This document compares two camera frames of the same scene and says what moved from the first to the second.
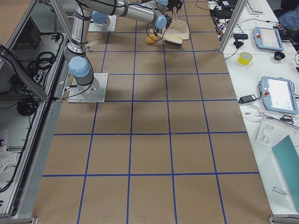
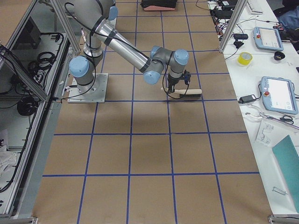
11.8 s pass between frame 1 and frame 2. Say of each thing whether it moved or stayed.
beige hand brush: moved
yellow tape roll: stayed
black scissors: stayed
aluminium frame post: stayed
